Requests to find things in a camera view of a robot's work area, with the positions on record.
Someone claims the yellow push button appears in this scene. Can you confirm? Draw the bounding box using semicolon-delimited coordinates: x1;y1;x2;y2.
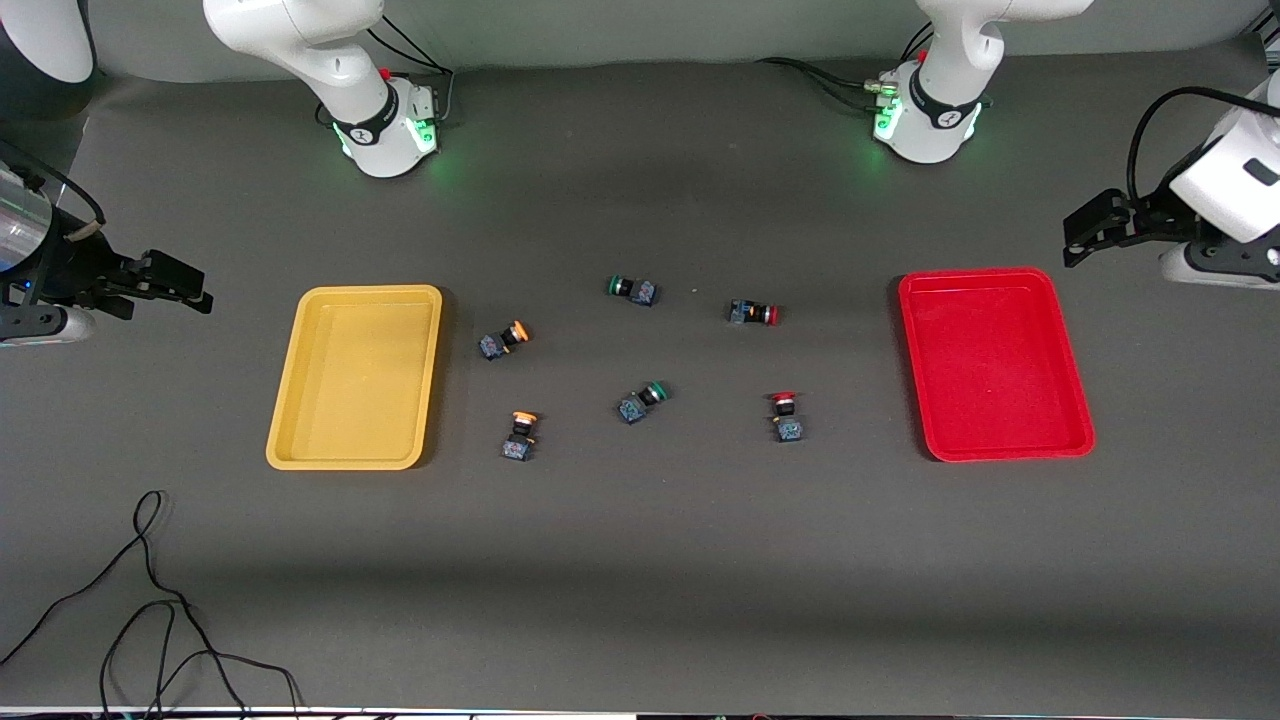
501;410;539;462
479;320;530;362

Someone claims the red plastic tray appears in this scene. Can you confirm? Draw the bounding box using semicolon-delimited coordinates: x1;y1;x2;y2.
897;267;1097;463

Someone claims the yellow plastic tray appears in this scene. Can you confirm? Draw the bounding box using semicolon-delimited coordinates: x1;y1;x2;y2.
265;285;444;471

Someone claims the dark grey table mat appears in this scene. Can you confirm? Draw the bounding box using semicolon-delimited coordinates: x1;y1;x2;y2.
0;35;1280;716

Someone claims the long black loose cable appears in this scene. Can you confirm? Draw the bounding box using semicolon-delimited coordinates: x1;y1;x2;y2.
0;490;301;720

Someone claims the black right arm base cable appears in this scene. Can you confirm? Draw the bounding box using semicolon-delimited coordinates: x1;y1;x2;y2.
365;15;456;126

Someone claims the black arm base cable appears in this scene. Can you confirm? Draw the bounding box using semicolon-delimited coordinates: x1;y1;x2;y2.
365;15;456;126
755;57;886;113

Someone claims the black left arm base cable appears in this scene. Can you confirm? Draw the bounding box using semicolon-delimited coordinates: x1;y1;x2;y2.
755;57;886;113

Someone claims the short black loose cable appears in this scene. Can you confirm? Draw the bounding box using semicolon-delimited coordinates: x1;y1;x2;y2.
98;600;181;720

